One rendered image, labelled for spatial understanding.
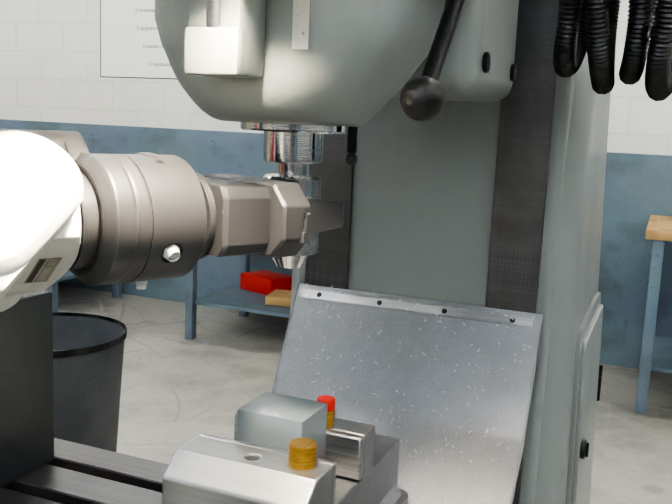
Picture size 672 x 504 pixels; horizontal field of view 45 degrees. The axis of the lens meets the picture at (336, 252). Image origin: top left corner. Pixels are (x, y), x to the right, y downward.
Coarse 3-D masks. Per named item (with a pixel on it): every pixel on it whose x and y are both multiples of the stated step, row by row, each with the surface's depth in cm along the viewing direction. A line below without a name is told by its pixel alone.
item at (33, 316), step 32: (0, 320) 79; (32, 320) 82; (0, 352) 79; (32, 352) 83; (0, 384) 79; (32, 384) 83; (0, 416) 80; (32, 416) 84; (0, 448) 80; (32, 448) 84; (0, 480) 81
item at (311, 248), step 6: (306, 192) 64; (312, 192) 64; (318, 192) 65; (318, 198) 65; (312, 234) 65; (318, 234) 66; (312, 240) 65; (318, 240) 66; (306, 246) 65; (312, 246) 65; (318, 246) 67; (300, 252) 65; (306, 252) 65; (312, 252) 65
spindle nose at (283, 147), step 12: (264, 132) 65; (276, 132) 63; (288, 132) 63; (264, 144) 65; (276, 144) 63; (288, 144) 63; (300, 144) 63; (312, 144) 64; (264, 156) 65; (276, 156) 63; (288, 156) 63; (300, 156) 63; (312, 156) 64
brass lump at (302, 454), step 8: (296, 440) 64; (304, 440) 64; (312, 440) 64; (296, 448) 62; (304, 448) 62; (312, 448) 62; (288, 456) 63; (296, 456) 62; (304, 456) 62; (312, 456) 63; (288, 464) 63; (296, 464) 62; (304, 464) 62; (312, 464) 63
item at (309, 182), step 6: (270, 174) 66; (276, 174) 66; (282, 180) 64; (288, 180) 64; (294, 180) 64; (300, 180) 64; (306, 180) 64; (312, 180) 64; (318, 180) 65; (300, 186) 64; (306, 186) 64; (312, 186) 64; (318, 186) 65
